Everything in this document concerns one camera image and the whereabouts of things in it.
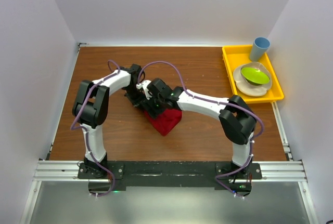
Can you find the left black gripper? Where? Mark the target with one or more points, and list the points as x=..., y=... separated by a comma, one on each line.
x=136, y=102

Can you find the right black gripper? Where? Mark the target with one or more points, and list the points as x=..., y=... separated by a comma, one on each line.
x=152, y=111

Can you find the red cloth napkin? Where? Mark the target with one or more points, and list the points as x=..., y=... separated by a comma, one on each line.
x=166, y=121

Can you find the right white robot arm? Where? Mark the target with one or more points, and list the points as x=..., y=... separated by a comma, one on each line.
x=237, y=120

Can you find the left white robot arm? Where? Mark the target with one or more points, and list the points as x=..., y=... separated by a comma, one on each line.
x=90, y=110

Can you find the yellow plastic tray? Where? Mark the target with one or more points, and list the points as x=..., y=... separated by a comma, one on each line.
x=236, y=55

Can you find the white plate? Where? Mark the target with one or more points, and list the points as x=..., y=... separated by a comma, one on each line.
x=247, y=88

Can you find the green bowl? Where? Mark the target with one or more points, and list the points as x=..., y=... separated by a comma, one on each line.
x=254, y=76

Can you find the blue plastic cup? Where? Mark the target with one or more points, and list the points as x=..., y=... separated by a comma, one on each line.
x=259, y=47

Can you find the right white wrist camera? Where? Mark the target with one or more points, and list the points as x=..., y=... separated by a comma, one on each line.
x=143, y=88

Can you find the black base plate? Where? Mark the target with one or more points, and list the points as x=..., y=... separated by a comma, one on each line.
x=170, y=174

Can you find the aluminium frame rail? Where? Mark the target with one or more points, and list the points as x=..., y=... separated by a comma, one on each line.
x=290, y=171

